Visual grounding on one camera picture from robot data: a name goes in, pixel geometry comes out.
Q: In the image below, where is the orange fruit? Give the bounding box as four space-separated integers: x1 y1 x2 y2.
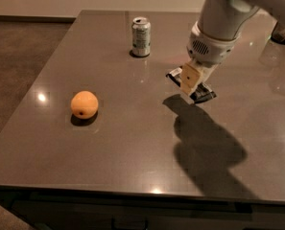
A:
71 91 99 119

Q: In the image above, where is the black rxbar chocolate bar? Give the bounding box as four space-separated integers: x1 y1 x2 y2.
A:
166 66 217 104

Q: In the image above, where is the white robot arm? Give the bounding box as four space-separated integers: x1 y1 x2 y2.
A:
180 0 285 95

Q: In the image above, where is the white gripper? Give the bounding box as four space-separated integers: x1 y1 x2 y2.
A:
180 23 237 96

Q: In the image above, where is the silver soda can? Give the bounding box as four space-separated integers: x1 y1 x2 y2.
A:
131 17 151 58

